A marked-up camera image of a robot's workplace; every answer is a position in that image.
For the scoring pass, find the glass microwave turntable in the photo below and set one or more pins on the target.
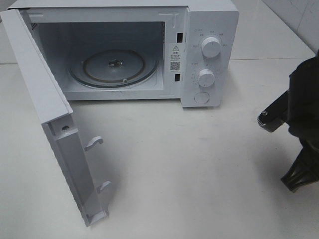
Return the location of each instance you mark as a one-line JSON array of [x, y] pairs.
[[113, 68]]

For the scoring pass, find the white microwave oven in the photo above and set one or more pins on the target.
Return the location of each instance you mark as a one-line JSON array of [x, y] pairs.
[[170, 30]]

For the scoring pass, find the white microwave knob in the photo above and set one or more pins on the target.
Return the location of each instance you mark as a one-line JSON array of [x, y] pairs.
[[210, 47], [206, 78]]

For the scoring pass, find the round white door button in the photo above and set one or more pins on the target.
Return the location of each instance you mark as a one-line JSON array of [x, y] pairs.
[[202, 97]]

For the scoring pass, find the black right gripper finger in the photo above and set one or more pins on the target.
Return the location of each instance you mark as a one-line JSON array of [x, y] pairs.
[[305, 168]]

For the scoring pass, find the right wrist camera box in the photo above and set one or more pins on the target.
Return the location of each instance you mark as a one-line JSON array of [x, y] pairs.
[[276, 114]]

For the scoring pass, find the white microwave door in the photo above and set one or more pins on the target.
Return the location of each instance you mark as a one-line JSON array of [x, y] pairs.
[[55, 115]]

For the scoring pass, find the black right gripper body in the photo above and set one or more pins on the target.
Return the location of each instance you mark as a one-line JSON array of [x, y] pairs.
[[303, 103]]

